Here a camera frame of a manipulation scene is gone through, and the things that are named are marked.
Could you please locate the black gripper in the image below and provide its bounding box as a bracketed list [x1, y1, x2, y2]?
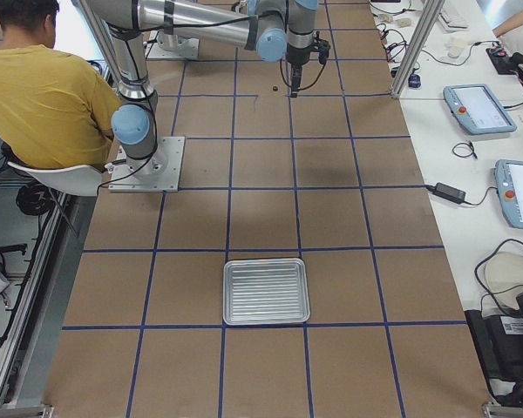
[286, 47, 310, 98]

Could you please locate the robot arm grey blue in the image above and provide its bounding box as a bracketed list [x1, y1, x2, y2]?
[78, 0, 329, 192]

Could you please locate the silver ribbed metal tray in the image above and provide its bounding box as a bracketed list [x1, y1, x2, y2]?
[223, 258, 310, 326]

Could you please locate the blue teach pendant far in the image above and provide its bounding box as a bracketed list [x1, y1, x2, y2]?
[443, 84, 517, 135]

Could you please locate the blue teach pendant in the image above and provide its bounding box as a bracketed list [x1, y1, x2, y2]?
[494, 159, 523, 229]
[443, 84, 517, 135]

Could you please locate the black power adapter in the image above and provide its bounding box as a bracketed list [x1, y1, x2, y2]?
[425, 182, 465, 205]

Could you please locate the blue teach pendant near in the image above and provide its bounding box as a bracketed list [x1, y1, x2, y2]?
[494, 159, 523, 229]

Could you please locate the person in yellow shirt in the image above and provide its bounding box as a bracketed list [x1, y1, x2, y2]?
[0, 0, 123, 171]

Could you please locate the black device box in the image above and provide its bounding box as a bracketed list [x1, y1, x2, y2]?
[465, 310, 523, 406]

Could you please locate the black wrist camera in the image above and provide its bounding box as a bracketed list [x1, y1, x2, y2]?
[313, 30, 330, 66]

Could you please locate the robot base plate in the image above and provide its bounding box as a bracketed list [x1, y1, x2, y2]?
[146, 32, 200, 61]

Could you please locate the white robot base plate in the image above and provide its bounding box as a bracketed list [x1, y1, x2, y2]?
[107, 137, 185, 192]

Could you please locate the aluminium frame post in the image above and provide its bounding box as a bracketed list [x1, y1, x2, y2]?
[391, 0, 445, 98]

